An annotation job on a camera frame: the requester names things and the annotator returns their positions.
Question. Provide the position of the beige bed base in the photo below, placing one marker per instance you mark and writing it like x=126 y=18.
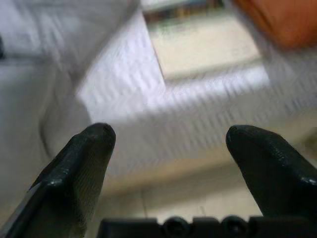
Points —
x=185 y=172

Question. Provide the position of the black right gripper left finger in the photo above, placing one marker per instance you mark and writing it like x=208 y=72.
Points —
x=74 y=178

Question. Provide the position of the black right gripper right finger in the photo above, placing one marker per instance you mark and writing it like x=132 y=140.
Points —
x=275 y=173

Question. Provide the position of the mattress with white patterned sheet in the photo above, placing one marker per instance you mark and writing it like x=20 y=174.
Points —
x=193 y=111

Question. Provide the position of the orange cushion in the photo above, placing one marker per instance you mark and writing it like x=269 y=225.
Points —
x=284 y=22

